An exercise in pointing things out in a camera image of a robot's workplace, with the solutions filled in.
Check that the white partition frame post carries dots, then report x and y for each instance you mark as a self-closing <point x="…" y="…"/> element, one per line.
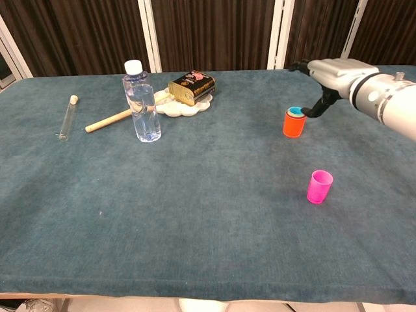
<point x="150" y="35"/>
<point x="16" y="53"/>
<point x="279" y="35"/>
<point x="352" y="32"/>

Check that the blue-grey tablecloth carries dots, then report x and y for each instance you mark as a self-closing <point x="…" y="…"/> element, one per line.
<point x="162" y="211"/>

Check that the pink plastic cup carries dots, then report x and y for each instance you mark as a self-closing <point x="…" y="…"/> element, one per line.
<point x="318" y="191"/>

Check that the orange plastic cup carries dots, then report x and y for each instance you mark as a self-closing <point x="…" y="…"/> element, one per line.
<point x="294" y="128"/>

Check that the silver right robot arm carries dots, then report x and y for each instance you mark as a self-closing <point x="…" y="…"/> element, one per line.
<point x="393" y="104"/>

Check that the black and gold tin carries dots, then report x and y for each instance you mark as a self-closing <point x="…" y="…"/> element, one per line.
<point x="195" y="87"/>

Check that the glass test tube with stopper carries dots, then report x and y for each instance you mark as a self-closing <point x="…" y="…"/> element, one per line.
<point x="67" y="120"/>

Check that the clear plastic water bottle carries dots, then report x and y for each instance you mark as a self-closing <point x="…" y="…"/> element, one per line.
<point x="143" y="107"/>

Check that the white flower-shaped palette dish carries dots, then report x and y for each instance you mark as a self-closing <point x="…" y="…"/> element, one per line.
<point x="182" y="110"/>

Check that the dark brown ribbed panel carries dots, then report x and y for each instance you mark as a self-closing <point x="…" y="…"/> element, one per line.
<point x="81" y="35"/>
<point x="318" y="32"/>
<point x="214" y="32"/>
<point x="390" y="32"/>

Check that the wooden stick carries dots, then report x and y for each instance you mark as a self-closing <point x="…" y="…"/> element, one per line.
<point x="107" y="122"/>

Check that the black and silver right hand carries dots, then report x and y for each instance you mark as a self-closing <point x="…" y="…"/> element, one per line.
<point x="334" y="73"/>

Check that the light blue plastic cup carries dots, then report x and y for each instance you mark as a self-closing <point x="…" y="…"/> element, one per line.
<point x="295" y="110"/>

